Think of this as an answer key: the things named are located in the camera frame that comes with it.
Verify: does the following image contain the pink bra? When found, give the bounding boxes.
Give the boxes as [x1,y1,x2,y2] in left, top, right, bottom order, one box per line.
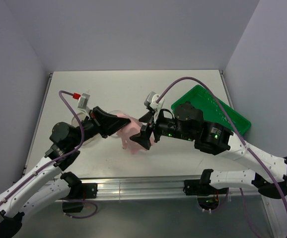
[115,113,156,155]

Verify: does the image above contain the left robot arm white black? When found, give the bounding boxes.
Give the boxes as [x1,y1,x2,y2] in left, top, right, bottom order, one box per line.
[0,107,131,238]

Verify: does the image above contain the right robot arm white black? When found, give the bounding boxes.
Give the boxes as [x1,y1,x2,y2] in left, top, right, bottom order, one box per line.
[130,102,287,199]

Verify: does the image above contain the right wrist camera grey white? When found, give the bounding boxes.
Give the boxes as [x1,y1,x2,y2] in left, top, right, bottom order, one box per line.
[144,91,164,112]

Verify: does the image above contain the aluminium mounting rail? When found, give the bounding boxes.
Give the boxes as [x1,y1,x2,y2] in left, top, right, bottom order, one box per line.
[6,175,256,202]

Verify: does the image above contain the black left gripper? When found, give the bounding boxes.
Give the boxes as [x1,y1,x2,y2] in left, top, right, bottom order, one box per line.
[70,106,130,147]

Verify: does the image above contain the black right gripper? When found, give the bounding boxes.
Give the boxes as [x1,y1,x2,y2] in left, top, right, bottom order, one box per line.
[129,107,195,149]

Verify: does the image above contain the round mesh laundry bag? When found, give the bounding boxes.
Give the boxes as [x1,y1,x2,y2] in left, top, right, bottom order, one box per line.
[71,110,129,148]

